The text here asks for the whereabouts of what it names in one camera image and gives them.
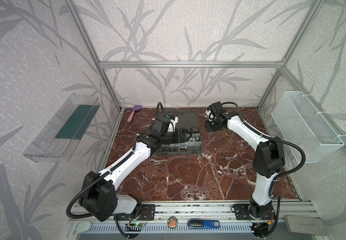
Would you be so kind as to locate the purple pink brush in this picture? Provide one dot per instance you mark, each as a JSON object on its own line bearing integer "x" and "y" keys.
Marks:
{"x": 134, "y": 109}

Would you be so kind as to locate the round orange badge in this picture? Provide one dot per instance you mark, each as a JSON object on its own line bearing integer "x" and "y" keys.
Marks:
{"x": 172, "y": 222}

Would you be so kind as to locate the blue black usb device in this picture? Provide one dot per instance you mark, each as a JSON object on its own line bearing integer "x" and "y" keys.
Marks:
{"x": 203, "y": 224}

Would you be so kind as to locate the white wire mesh basket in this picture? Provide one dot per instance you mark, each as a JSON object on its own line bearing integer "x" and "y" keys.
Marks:
{"x": 303, "y": 125}

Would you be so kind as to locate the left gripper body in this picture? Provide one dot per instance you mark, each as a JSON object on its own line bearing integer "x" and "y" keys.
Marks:
{"x": 179, "y": 135}

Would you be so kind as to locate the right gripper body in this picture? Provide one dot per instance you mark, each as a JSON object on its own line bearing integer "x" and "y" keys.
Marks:
{"x": 210, "y": 125}

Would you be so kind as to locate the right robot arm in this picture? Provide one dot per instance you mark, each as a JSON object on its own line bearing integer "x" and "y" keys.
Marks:
{"x": 269, "y": 156}

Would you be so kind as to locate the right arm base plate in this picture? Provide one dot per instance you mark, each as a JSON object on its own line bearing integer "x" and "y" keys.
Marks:
{"x": 242, "y": 211}

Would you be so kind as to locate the aluminium frame crossbar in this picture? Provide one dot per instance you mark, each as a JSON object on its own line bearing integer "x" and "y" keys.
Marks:
{"x": 187, "y": 64}

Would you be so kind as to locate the clear wall shelf tray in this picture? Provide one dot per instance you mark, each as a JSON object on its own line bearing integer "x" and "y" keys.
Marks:
{"x": 61, "y": 136}

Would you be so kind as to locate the grey plastic organizer box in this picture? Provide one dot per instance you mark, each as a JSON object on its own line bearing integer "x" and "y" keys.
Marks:
{"x": 187, "y": 120}

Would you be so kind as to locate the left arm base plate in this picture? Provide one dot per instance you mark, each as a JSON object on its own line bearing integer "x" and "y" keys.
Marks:
{"x": 143, "y": 212}

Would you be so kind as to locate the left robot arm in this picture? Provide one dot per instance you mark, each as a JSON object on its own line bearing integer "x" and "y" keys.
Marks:
{"x": 98, "y": 197}

